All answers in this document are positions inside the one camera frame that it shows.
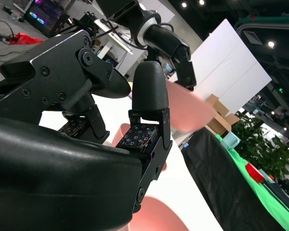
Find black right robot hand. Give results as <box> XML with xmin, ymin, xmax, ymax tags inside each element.
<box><xmin>0</xmin><ymin>29</ymin><xmax>173</xmax><ymax>231</ymax></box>

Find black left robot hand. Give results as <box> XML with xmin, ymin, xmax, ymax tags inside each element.
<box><xmin>144</xmin><ymin>23</ymin><xmax>197</xmax><ymax>91</ymax></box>

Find pink plastic bowl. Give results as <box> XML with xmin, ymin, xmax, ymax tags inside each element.
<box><xmin>111</xmin><ymin>123</ymin><xmax>168</xmax><ymax>172</ymax></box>
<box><xmin>165</xmin><ymin>80</ymin><xmax>218</xmax><ymax>133</ymax></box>
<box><xmin>127</xmin><ymin>196</ymin><xmax>191</xmax><ymax>231</ymax></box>

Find white office desk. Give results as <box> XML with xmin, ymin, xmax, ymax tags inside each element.
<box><xmin>93</xmin><ymin>18</ymin><xmax>133</xmax><ymax>52</ymax></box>

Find white partition board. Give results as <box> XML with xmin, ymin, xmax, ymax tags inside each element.
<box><xmin>191</xmin><ymin>19</ymin><xmax>273</xmax><ymax>115</ymax></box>

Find brown cardboard box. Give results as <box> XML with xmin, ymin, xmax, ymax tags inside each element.
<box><xmin>205</xmin><ymin>94</ymin><xmax>241</xmax><ymax>136</ymax></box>

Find teal plastic container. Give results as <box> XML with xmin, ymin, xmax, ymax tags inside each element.
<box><xmin>221</xmin><ymin>132</ymin><xmax>239</xmax><ymax>151</ymax></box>

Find green leafy plant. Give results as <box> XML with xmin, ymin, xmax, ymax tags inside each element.
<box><xmin>231</xmin><ymin>112</ymin><xmax>289</xmax><ymax>180</ymax></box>

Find computer case with coloured lights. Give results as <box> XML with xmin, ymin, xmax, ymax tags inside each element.
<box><xmin>23</xmin><ymin>0</ymin><xmax>70</xmax><ymax>39</ymax></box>

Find red plastic bag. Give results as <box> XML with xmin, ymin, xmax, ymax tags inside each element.
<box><xmin>9</xmin><ymin>32</ymin><xmax>45</xmax><ymax>46</ymax></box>

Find black backdrop cloth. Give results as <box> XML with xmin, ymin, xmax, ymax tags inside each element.
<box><xmin>182</xmin><ymin>127</ymin><xmax>282</xmax><ymax>231</ymax></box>

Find red plastic cup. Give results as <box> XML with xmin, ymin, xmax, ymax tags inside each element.
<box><xmin>245</xmin><ymin>163</ymin><xmax>266</xmax><ymax>184</ymax></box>

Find bright green cloth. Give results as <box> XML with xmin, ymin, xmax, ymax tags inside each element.
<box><xmin>214</xmin><ymin>134</ymin><xmax>289</xmax><ymax>231</ymax></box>

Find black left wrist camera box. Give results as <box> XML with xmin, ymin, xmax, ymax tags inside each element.
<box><xmin>96</xmin><ymin>0</ymin><xmax>141</xmax><ymax>24</ymax></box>

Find black floor cable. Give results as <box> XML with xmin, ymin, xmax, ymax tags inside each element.
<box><xmin>0</xmin><ymin>20</ymin><xmax>18</xmax><ymax>42</ymax></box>

